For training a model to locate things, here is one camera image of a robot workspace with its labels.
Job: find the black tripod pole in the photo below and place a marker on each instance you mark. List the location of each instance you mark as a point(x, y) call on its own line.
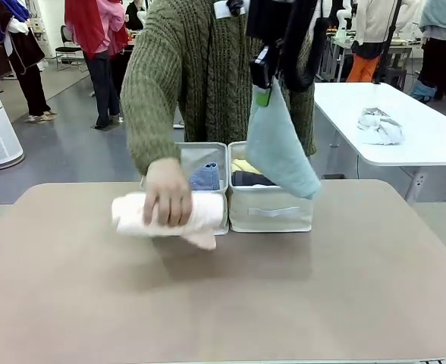
point(388, 41)

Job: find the beige fabric storage box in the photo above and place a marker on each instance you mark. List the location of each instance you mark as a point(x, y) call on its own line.
point(268, 221)
point(204, 155)

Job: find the light teal cone towel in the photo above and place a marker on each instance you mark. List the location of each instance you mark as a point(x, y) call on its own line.
point(280, 151)

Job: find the yellow towel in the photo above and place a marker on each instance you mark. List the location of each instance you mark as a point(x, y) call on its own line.
point(242, 166)

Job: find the person with red scarf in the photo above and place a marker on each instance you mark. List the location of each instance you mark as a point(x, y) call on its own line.
point(98, 57)

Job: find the person in white sweater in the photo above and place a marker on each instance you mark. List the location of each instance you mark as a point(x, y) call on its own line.
point(374, 22)

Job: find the white table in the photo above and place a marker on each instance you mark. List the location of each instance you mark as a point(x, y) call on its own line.
point(431, 125)

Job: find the crumpled grey cloth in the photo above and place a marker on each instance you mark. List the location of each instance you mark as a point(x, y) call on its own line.
point(382, 127)

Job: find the person torso green knit sweater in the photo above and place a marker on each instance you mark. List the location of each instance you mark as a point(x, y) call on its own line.
point(215, 76)

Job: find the blue bag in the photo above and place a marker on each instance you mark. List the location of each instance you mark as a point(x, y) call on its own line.
point(423, 91)

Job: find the pink towel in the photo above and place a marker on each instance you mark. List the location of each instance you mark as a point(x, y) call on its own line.
point(204, 216)

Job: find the dark grey towel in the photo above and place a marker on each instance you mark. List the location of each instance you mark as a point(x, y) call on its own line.
point(251, 178)

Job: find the person in black dress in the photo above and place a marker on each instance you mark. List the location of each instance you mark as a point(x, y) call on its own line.
point(29, 60)

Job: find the black office chair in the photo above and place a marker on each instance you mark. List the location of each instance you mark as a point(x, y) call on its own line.
point(69, 49)

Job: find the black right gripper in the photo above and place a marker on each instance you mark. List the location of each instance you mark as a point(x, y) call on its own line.
point(264, 68)

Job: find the person in teal top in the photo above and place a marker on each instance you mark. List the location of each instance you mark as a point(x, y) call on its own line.
point(441, 41)

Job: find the blue cone towel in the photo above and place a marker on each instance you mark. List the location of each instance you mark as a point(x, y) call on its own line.
point(206, 178)

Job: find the person's right forearm green sleeve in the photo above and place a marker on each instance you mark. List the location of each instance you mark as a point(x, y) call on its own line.
point(151, 95)

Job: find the person's right hand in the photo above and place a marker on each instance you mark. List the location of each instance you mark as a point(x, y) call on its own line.
point(168, 193)

